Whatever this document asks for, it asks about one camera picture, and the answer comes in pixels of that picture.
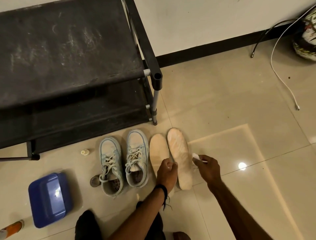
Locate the blue plastic basin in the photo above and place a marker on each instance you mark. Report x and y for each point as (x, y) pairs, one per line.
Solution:
(49, 197)

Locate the person's right forearm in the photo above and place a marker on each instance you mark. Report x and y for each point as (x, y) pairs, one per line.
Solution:
(237, 212)

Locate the person's left forearm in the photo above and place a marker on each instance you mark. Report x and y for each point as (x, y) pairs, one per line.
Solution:
(143, 215)

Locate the white cleaning cloth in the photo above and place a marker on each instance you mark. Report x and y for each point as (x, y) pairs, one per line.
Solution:
(195, 156)

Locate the person's right fingers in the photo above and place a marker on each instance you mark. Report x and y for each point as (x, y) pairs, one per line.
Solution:
(203, 160)

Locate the round brown tin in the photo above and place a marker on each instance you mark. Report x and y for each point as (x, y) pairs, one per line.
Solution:
(94, 181)

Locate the person's left hand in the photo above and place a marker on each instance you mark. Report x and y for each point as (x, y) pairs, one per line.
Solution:
(166, 175)

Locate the person's right hand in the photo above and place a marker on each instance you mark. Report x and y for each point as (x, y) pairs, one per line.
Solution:
(209, 170)

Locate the orange and white bottle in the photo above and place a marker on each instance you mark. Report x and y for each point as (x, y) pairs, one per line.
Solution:
(12, 228)

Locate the person's black trousers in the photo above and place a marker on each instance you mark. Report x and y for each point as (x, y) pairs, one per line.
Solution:
(91, 226)

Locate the light blue laced sneaker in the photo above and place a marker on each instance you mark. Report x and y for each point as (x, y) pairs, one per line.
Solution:
(137, 150)
(111, 158)

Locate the small white bottle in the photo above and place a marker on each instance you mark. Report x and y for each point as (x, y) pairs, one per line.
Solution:
(84, 152)

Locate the beige shoe insole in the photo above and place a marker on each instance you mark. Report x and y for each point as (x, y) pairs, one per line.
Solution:
(179, 150)
(158, 150)

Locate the black shoe rack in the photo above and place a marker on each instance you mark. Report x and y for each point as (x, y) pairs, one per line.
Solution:
(66, 56)

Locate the person's left fingers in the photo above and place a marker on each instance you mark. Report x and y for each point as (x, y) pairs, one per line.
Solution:
(170, 166)

